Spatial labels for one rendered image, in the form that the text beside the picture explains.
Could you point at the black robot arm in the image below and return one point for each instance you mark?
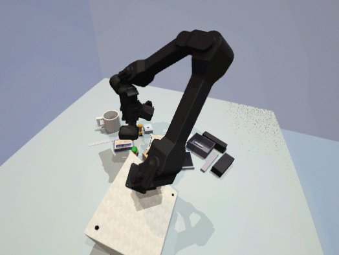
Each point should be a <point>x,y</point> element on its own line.
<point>211,57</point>

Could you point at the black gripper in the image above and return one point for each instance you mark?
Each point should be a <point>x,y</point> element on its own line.
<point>129,132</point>

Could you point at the blue stamp pad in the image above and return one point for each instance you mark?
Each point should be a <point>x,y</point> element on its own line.
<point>122,145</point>

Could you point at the white mug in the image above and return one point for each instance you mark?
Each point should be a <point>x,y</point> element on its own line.
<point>111,121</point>

